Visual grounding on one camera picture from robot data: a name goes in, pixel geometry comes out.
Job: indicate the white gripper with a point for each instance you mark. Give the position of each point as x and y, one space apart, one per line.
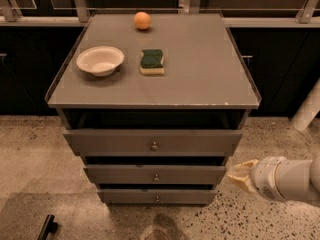
265 176

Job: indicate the grey top drawer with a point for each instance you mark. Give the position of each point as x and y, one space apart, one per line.
148 143

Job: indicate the grey drawer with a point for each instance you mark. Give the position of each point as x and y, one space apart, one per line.
157 196
148 143
154 174

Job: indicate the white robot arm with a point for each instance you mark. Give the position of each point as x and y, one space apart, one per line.
277 178

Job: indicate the grey drawer cabinet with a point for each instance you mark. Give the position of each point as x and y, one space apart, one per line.
205 86

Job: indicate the grey middle drawer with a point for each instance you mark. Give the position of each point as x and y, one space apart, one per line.
154 174

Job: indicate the grey bottom drawer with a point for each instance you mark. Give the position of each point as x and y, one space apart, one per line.
157 196

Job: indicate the green yellow sponge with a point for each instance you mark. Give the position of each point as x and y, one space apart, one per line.
152 62

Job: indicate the white bowl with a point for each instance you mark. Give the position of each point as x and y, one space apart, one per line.
100 61

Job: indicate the orange fruit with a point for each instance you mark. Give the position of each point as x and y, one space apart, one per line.
142 21

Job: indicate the black object on floor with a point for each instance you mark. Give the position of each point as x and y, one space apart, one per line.
49 226

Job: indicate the metal railing frame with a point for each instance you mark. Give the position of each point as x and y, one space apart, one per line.
235 13

